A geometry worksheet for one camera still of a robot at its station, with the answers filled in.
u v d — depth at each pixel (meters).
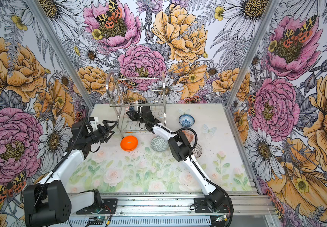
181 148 0.71
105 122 0.75
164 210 0.74
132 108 1.12
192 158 0.69
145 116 0.86
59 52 0.88
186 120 1.10
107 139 0.81
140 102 0.97
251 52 0.90
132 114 0.94
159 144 0.97
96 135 0.72
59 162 0.50
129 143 0.94
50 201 0.41
